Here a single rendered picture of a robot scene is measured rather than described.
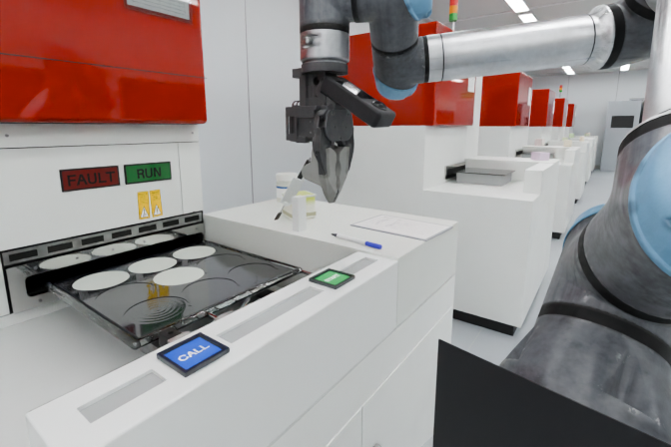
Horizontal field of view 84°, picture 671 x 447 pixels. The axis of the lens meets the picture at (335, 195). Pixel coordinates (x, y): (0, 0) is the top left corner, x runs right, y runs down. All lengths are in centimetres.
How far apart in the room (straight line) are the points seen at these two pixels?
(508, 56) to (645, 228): 39
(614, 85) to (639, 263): 1321
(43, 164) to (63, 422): 62
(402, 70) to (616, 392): 49
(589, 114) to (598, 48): 1281
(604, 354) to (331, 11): 50
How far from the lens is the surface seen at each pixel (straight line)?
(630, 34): 73
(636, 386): 43
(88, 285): 91
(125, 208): 104
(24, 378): 82
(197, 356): 47
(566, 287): 47
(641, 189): 35
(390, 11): 58
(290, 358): 53
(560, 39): 70
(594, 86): 1357
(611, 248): 39
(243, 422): 51
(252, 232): 99
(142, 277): 90
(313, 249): 85
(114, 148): 101
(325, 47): 57
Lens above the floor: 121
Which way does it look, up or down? 10 degrees down
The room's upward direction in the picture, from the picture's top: straight up
